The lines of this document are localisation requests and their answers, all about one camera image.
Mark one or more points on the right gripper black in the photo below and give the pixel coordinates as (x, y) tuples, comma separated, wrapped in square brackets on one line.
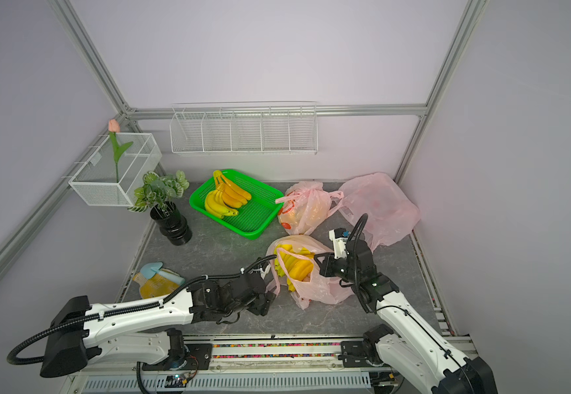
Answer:
[(329, 266)]

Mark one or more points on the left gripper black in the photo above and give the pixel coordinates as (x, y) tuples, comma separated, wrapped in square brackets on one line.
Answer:
[(259, 298)]

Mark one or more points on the printed pink plastic bag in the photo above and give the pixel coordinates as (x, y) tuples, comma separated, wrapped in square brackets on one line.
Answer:
[(305, 206), (316, 287)]

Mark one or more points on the plain pink plastic bag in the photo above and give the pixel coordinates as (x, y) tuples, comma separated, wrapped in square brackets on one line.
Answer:
[(391, 215)]

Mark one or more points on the yellow banana bunch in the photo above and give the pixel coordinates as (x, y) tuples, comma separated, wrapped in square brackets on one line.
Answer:
[(227, 197), (299, 269)]

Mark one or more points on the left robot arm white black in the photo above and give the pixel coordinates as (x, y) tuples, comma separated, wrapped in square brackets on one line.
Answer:
[(148, 332)]

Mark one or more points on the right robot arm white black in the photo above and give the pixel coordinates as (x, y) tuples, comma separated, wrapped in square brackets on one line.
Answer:
[(405, 341)]

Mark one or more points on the yellow banana bunch in basket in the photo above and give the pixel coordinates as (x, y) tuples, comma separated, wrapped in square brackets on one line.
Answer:
[(227, 197)]

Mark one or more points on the yellow white work glove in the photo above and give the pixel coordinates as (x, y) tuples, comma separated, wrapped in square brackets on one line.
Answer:
[(161, 283)]

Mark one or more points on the green plastic basket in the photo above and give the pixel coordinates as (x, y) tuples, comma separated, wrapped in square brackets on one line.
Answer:
[(254, 217)]

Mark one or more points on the green potted plant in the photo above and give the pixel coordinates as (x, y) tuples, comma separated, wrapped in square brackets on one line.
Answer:
[(157, 192)]

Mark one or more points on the pink artificial tulip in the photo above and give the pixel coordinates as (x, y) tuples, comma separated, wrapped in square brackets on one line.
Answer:
[(118, 149)]

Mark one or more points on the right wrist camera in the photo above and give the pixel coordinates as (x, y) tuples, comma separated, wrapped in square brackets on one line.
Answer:
[(339, 238)]

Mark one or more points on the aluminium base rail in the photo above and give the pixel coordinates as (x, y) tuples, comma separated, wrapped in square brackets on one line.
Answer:
[(280, 363)]

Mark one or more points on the white wire shelf back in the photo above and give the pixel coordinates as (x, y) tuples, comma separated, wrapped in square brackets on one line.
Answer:
[(287, 127)]

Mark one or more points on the white wire basket left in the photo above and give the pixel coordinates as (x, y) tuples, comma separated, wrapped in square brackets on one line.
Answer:
[(95, 179)]

